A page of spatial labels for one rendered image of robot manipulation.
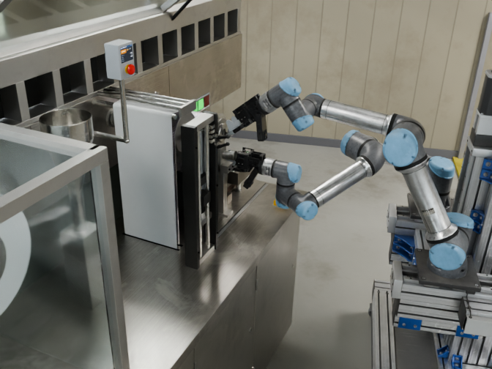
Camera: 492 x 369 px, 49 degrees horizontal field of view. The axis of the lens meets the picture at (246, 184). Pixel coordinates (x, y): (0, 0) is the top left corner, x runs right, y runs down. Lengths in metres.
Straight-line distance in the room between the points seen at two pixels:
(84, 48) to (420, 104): 3.72
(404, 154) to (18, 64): 1.24
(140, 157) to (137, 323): 0.59
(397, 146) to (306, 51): 3.25
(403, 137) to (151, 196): 0.91
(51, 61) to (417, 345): 2.04
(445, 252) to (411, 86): 3.25
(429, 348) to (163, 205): 1.49
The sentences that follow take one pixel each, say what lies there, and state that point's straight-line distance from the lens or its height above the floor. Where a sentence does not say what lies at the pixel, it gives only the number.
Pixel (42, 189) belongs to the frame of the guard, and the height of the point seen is 1.59.
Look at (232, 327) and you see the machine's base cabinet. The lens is 2.08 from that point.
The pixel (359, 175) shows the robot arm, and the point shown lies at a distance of 2.22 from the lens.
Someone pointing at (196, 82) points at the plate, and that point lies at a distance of 2.64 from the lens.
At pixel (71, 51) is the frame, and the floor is 1.62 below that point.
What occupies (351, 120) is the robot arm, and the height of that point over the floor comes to 1.36.
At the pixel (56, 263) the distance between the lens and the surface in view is 1.18.
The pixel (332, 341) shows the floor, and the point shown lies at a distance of 3.05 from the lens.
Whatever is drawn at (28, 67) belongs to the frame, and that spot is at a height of 1.61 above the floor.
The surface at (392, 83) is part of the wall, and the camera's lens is 5.11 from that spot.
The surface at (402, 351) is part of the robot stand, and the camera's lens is 2.77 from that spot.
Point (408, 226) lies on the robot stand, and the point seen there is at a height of 0.73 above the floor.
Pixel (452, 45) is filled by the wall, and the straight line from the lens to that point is 5.08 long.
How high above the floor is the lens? 2.07
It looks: 27 degrees down
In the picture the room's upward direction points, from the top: 1 degrees clockwise
